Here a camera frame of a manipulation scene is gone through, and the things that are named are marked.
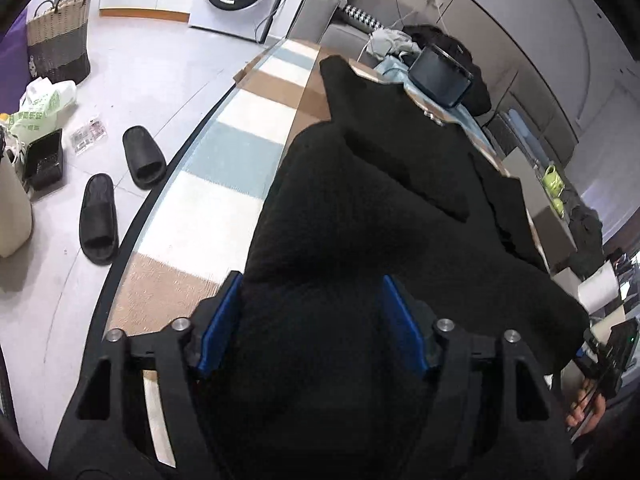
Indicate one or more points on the houndstooth pillow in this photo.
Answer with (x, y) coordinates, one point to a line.
(360, 15)

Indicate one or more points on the black fleece garment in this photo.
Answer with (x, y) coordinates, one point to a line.
(350, 210)

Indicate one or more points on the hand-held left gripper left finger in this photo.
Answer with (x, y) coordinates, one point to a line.
(219, 327)

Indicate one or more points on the white washing machine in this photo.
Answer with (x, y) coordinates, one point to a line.
(235, 15)

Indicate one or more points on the dark clothes heap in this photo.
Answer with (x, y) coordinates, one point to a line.
(587, 240)

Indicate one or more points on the grey crumpled cloth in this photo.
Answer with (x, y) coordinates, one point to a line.
(387, 40)

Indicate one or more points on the small clear packet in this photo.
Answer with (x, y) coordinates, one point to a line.
(89, 135)

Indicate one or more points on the pile of black clothes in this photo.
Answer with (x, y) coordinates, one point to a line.
(477, 97)

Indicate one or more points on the grey sofa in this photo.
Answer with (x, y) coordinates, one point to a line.
(312, 20)

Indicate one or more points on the green cup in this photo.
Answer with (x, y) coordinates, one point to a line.
(552, 180)

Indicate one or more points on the black tablet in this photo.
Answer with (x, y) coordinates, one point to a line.
(437, 77)

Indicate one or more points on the black slipper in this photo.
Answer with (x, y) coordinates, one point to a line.
(99, 217)
(144, 156)

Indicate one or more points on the light blue cloth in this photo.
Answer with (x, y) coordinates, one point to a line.
(395, 69)

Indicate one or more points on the purple cloth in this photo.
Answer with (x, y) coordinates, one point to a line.
(12, 60)

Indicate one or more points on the black plastic tray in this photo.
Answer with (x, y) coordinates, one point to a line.
(45, 160)

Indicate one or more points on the person's right hand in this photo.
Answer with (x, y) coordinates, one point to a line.
(585, 415)

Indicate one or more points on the checked table mat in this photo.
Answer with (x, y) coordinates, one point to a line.
(235, 160)

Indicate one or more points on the white box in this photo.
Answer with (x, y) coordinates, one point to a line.
(599, 287)

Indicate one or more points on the green and white plastic bag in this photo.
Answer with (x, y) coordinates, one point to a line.
(40, 105)

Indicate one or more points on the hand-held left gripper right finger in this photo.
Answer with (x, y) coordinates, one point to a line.
(400, 330)

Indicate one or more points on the woven two-tone basket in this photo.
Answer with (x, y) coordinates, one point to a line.
(57, 45)

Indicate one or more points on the cream bag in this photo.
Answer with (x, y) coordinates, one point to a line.
(12, 210)

